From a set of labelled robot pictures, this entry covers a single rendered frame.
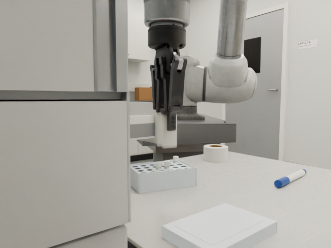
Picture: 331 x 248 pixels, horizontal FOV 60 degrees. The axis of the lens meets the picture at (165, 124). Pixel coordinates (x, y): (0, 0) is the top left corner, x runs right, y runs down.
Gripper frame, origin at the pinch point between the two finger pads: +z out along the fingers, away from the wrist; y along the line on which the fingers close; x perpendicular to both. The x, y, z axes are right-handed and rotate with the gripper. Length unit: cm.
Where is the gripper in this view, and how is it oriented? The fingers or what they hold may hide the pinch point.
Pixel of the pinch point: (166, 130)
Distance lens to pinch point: 58.3
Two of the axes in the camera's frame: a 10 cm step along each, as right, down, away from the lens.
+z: 0.0, 10.0, 0.9
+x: -9.2, 0.3, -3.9
